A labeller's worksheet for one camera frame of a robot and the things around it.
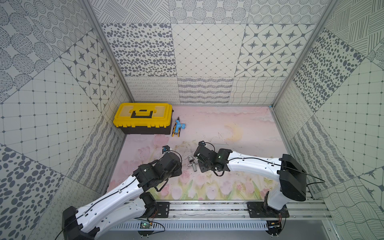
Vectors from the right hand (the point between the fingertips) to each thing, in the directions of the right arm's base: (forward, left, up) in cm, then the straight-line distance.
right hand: (205, 163), depth 82 cm
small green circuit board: (-28, +30, -9) cm, 42 cm away
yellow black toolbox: (+24, +37, +11) cm, 46 cm away
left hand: (-3, +13, +6) cm, 15 cm away
